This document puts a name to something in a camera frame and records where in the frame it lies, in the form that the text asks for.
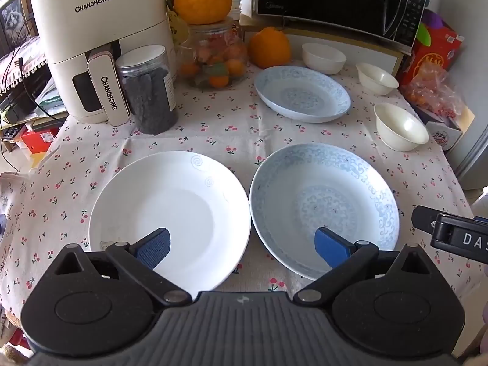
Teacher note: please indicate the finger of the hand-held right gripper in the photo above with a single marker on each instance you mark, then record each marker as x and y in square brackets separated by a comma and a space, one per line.
[423, 218]

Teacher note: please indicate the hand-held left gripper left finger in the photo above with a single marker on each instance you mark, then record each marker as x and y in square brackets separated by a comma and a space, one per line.
[154, 249]

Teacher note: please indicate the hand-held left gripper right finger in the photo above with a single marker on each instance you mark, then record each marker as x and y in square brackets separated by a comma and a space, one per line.
[329, 247]

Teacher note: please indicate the white plate with swirl marks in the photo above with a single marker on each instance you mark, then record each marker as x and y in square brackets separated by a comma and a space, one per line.
[171, 206]

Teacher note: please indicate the large blue patterned plate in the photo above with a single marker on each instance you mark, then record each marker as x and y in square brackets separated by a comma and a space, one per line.
[324, 183]

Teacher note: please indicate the large cream bowl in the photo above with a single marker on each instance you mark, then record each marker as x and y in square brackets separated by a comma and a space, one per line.
[400, 129]

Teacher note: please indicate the small cream bowl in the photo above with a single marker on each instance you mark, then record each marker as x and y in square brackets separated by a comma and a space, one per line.
[377, 78]

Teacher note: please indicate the small blue patterned plate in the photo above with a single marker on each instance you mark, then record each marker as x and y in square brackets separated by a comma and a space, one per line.
[301, 95]

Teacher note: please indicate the white straight-sided bowl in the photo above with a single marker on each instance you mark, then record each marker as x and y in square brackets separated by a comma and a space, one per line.
[324, 59]

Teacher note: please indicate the dark blue carton box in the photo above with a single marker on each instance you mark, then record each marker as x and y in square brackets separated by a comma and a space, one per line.
[446, 133]

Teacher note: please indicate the plastic bag of small oranges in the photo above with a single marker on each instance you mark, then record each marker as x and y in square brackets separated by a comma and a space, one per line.
[434, 91]

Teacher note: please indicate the cherry print tablecloth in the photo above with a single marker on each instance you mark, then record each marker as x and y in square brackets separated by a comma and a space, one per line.
[221, 122]

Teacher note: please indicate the clear jar with dark contents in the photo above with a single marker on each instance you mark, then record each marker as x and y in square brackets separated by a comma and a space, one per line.
[150, 91]

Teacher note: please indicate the red gift box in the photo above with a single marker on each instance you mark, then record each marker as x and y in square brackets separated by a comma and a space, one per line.
[430, 59]

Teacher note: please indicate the small red box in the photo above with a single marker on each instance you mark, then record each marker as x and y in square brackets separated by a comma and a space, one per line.
[38, 139]

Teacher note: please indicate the purple and green toy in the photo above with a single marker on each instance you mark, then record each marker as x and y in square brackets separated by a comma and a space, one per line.
[432, 26]

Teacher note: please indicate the white wooden-edged shelf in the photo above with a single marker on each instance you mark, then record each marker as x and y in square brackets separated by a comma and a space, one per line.
[343, 36]

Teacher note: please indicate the glass jar of small oranges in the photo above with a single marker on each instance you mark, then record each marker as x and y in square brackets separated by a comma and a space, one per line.
[217, 61]

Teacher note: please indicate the lace trimmed cloth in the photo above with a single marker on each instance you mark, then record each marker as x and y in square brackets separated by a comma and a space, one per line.
[23, 59]

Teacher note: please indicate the white air fryer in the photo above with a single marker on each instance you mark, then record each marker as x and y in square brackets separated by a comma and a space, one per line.
[95, 19]

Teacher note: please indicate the stack of paper cups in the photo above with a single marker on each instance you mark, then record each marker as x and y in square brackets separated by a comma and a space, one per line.
[236, 3]

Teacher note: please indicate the framed picture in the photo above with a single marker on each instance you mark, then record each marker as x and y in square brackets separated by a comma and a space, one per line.
[11, 15]

